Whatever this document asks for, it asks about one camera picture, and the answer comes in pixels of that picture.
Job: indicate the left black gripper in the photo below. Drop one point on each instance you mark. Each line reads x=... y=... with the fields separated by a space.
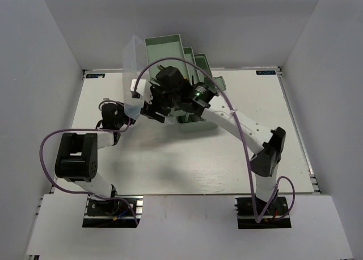
x=120 y=107

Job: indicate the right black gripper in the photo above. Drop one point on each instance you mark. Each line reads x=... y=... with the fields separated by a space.
x=150 y=110

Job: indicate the green toolbox with clear lid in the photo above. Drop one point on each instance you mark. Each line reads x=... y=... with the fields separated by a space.
x=141 y=59

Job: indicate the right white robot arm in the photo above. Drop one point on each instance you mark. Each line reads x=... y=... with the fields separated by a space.
x=265 y=144

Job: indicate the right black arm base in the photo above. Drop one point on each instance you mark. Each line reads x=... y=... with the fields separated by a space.
x=277 y=208

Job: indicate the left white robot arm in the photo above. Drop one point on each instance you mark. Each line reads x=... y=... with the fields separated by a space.
x=77 y=158

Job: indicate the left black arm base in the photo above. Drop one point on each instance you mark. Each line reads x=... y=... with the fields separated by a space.
x=98 y=209

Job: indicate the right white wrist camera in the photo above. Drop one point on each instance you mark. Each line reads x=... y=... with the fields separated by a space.
x=141 y=91

